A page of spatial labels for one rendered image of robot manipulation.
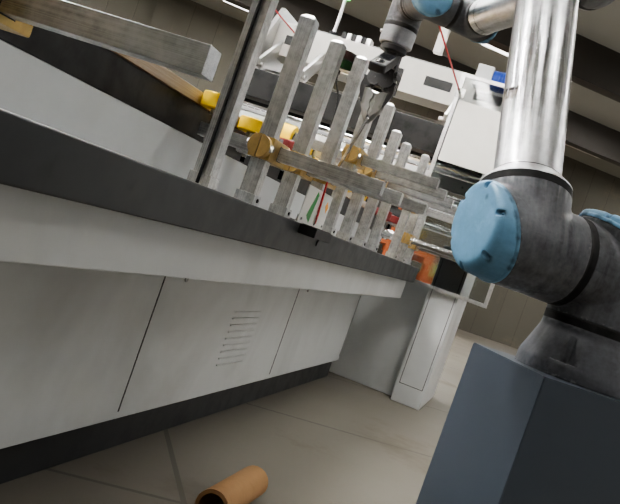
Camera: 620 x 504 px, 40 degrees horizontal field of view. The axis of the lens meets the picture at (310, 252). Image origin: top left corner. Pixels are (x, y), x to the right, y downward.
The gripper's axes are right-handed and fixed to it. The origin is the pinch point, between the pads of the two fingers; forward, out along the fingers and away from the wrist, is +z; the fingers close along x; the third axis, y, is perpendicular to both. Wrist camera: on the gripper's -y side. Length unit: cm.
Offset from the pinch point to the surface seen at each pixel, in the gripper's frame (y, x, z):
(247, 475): -19, -7, 93
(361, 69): 4.2, 6.9, -12.4
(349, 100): 4.0, 7.2, -3.5
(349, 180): -42.2, -11.8, 19.1
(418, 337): 233, -6, 71
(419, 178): 33.1, -12.8, 8.0
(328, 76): -21.0, 7.0, -3.9
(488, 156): 233, -9, -30
